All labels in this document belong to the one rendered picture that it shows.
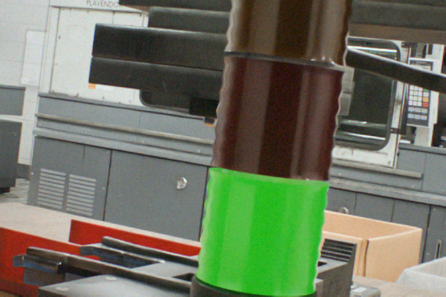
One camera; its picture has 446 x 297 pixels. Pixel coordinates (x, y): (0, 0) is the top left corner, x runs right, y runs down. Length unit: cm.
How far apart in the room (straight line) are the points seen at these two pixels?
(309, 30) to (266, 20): 1
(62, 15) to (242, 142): 638
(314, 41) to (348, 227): 316
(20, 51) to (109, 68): 906
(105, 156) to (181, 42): 577
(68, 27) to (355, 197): 252
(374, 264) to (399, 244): 21
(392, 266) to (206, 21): 256
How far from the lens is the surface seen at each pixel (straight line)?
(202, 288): 27
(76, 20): 654
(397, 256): 307
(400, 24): 49
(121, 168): 617
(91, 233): 93
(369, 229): 339
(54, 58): 665
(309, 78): 26
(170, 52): 50
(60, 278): 61
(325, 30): 26
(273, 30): 26
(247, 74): 26
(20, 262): 62
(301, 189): 26
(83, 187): 638
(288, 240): 26
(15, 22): 967
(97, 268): 59
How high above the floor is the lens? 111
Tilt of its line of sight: 3 degrees down
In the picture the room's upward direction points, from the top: 7 degrees clockwise
